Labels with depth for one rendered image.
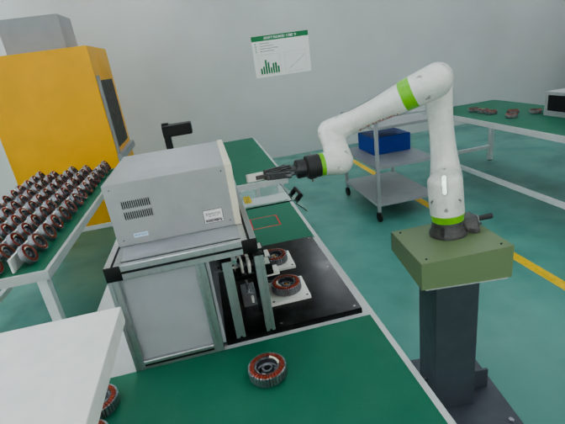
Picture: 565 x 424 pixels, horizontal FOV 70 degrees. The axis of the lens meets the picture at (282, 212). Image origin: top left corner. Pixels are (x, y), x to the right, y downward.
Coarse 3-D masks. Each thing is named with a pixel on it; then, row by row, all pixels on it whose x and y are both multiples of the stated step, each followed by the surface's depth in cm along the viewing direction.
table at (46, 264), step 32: (32, 192) 334; (64, 192) 321; (96, 192) 336; (0, 224) 251; (32, 224) 258; (64, 224) 270; (0, 256) 215; (32, 256) 217; (64, 256) 230; (0, 288) 204
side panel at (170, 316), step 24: (120, 288) 117; (144, 288) 120; (168, 288) 121; (192, 288) 123; (144, 312) 122; (168, 312) 124; (192, 312) 126; (216, 312) 128; (144, 336) 125; (168, 336) 127; (192, 336) 128; (216, 336) 130; (144, 360) 127; (168, 360) 128
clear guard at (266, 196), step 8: (280, 184) 183; (240, 192) 180; (248, 192) 179; (256, 192) 177; (264, 192) 176; (272, 192) 174; (280, 192) 173; (288, 192) 177; (256, 200) 167; (264, 200) 166; (272, 200) 164; (280, 200) 163; (288, 200) 162; (296, 200) 168; (248, 208) 160; (304, 208) 165
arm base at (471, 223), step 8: (464, 216) 161; (472, 216) 159; (480, 216) 163; (488, 216) 163; (432, 224) 162; (456, 224) 156; (464, 224) 159; (472, 224) 159; (480, 224) 160; (432, 232) 162; (440, 232) 159; (448, 232) 157; (456, 232) 156; (464, 232) 157; (472, 232) 159; (440, 240) 159; (448, 240) 157
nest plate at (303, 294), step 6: (300, 276) 161; (270, 288) 156; (306, 288) 153; (270, 294) 152; (294, 294) 150; (300, 294) 149; (306, 294) 149; (276, 300) 148; (282, 300) 147; (288, 300) 147; (294, 300) 147
